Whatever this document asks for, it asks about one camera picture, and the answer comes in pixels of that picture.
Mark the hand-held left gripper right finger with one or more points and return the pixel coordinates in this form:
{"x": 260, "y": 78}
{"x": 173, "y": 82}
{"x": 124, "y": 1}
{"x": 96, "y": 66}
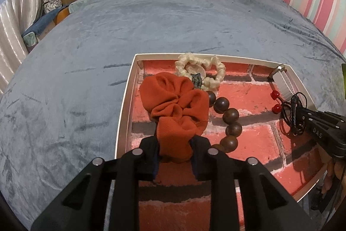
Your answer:
{"x": 201, "y": 151}

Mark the cream satin scrunchie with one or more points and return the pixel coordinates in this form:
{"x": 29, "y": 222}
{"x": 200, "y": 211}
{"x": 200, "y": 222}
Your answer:
{"x": 213, "y": 76}

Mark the silver hair clip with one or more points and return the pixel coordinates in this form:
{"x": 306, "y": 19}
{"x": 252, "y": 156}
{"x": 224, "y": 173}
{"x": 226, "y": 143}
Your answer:
{"x": 283, "y": 84}

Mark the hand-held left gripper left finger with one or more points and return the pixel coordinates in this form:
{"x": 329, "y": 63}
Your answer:
{"x": 148, "y": 151}

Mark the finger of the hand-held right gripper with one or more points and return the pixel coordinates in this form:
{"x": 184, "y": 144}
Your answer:
{"x": 320, "y": 135}
{"x": 324, "y": 115}

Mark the brick-patterned jewelry tray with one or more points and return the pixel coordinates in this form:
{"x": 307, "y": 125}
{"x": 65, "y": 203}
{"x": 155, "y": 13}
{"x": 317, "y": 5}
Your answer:
{"x": 251, "y": 103}

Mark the person's right hand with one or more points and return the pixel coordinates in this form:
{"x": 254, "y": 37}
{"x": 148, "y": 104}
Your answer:
{"x": 331, "y": 174}

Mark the wooden chair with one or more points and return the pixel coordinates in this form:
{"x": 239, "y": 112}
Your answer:
{"x": 61, "y": 15}

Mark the blue cushion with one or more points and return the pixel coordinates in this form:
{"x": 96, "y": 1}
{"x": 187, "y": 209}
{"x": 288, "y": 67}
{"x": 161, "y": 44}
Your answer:
{"x": 43, "y": 22}

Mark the patterned storage box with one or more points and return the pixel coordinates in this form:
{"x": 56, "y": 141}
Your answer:
{"x": 51, "y": 0}

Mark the grey plush blanket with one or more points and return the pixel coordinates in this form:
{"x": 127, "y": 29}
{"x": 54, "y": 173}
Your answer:
{"x": 108, "y": 30}

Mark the orange fabric scrunchie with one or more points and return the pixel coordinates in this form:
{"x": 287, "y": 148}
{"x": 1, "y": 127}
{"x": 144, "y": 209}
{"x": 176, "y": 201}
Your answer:
{"x": 173, "y": 112}

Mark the mint green cloth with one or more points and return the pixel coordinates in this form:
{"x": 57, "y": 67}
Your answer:
{"x": 30, "y": 39}

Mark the pale satin curtain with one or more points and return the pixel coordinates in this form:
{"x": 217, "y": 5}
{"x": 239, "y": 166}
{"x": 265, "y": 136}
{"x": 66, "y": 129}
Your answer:
{"x": 19, "y": 20}

